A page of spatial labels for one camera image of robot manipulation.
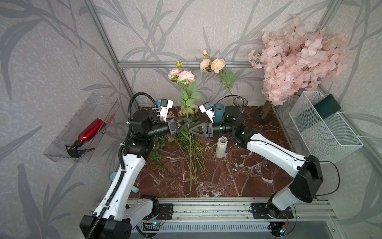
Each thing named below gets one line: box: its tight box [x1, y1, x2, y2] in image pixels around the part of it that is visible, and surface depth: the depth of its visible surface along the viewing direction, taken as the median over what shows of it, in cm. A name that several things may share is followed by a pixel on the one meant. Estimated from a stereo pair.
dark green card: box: [313, 93, 342, 120], surface depth 71 cm
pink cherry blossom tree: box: [248, 16, 349, 105], surface depth 74 cm
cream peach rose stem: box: [199, 49, 236, 100], surface depth 79 cm
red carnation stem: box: [175, 129, 208, 194], surface depth 93 cm
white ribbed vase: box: [215, 135, 229, 159], surface depth 85 cm
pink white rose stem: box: [168, 67, 201, 192], surface depth 63 cm
